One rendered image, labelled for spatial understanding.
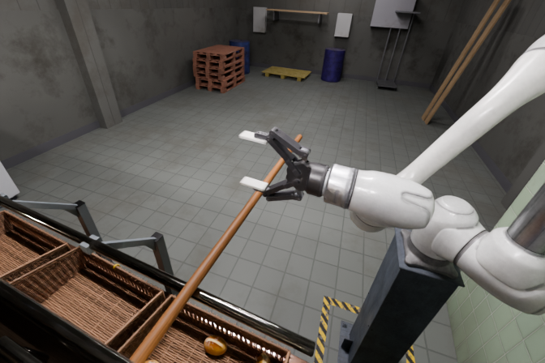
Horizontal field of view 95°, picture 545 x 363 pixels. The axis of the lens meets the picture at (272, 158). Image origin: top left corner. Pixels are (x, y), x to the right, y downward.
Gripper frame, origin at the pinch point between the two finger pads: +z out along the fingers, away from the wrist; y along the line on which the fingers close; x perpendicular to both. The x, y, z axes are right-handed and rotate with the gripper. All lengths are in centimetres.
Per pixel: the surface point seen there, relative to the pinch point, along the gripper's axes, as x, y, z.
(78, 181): 80, 150, 256
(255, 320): -19.0, 31.8, -12.6
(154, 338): -32.3, 28.7, 5.1
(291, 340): -19.4, 31.9, -21.9
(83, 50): 190, 36, 344
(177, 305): -25.0, 28.7, 5.3
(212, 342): -11, 85, 10
